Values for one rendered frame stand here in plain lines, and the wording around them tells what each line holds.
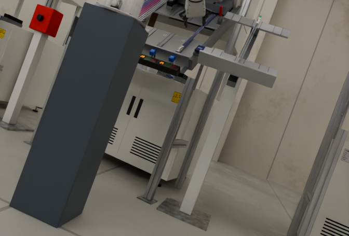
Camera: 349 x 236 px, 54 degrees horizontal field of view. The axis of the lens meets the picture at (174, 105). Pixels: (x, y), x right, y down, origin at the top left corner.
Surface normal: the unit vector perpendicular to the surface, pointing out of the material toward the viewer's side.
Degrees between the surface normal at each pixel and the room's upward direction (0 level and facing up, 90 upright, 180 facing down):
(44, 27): 90
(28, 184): 90
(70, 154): 90
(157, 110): 90
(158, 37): 43
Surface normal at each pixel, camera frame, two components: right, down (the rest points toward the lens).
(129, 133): -0.31, -0.11
